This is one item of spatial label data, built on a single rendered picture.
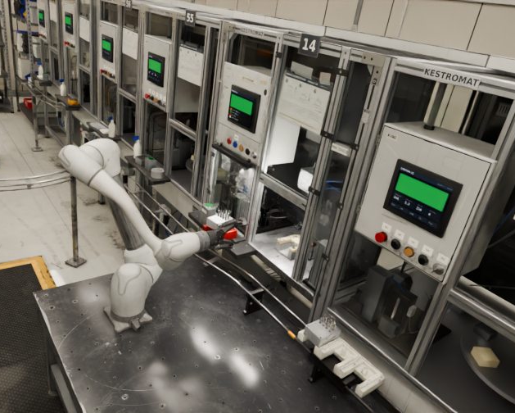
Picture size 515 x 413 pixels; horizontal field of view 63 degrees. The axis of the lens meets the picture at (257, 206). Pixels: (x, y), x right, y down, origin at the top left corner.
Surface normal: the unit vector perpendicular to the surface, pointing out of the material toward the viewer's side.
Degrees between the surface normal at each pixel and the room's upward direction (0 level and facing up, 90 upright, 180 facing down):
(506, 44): 90
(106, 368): 0
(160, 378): 0
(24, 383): 0
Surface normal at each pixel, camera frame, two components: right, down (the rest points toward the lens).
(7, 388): 0.15, -0.90
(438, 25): -0.79, 0.14
